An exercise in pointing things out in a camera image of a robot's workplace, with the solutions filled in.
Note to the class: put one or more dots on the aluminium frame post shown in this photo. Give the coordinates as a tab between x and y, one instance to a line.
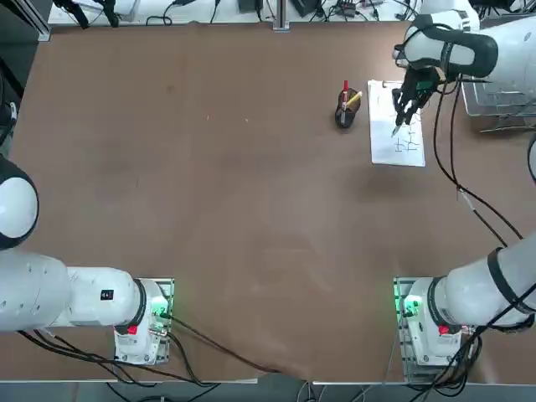
280	17

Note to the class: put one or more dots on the red capped marker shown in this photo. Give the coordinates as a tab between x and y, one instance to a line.
345	88

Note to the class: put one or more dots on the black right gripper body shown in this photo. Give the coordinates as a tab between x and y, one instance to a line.
410	81

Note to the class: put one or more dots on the white clipboard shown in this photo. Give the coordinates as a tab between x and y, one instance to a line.
398	161

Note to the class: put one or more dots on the yellow marker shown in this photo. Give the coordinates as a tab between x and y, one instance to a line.
355	99

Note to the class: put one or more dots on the silver mesh paper tray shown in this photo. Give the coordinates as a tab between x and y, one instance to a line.
498	100

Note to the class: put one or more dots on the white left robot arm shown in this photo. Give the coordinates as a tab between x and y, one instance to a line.
84	293

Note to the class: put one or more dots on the black mesh pen holder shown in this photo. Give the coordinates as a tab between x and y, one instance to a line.
345	119

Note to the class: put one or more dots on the black metal clipboard clip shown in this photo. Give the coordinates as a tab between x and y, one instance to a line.
385	84

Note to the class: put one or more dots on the white A4 paper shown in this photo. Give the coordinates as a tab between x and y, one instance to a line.
383	138

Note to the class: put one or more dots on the blue capped pen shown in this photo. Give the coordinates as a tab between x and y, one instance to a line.
395	130

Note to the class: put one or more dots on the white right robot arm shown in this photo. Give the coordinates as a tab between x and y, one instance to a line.
469	293

